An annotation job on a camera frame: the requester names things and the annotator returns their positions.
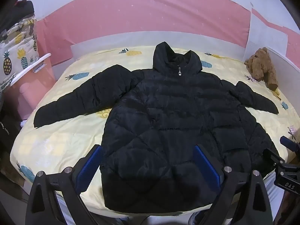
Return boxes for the brown teddy bear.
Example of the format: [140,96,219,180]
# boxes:
[244,47,278,91]

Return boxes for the pineapple print fabric pile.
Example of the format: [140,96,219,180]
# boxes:
[0,16,39,91]

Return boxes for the yellow pineapple bed sheet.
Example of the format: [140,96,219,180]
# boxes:
[9,45,297,218]

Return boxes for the white bed frame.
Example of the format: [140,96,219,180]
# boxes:
[71,31,299,113]

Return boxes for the black clothes pile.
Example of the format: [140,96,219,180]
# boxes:
[1,0,35,33]

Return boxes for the black puffer jacket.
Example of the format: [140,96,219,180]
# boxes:
[34,42,278,213]

